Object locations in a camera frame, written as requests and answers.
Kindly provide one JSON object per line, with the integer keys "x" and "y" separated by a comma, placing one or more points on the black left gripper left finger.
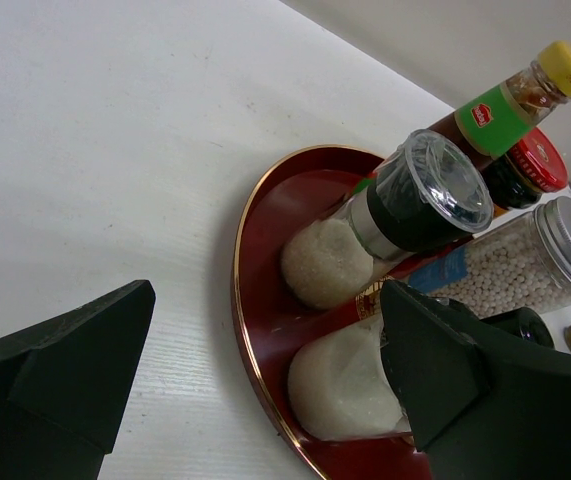
{"x": 65, "y": 384}

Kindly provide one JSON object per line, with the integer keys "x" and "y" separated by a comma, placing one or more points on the white tall canister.
{"x": 525, "y": 262}

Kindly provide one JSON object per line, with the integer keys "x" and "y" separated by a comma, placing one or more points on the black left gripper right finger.
{"x": 481, "y": 403}

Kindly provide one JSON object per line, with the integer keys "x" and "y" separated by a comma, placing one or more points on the green label sauce bottle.
{"x": 487, "y": 126}

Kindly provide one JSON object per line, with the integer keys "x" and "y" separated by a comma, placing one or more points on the glass shaker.
{"x": 338, "y": 388}
{"x": 425, "y": 196}

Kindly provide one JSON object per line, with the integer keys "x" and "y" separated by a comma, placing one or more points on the red round tray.
{"x": 271, "y": 324}

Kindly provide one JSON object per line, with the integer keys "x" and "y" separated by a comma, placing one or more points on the red lid sauce jar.
{"x": 529, "y": 169}

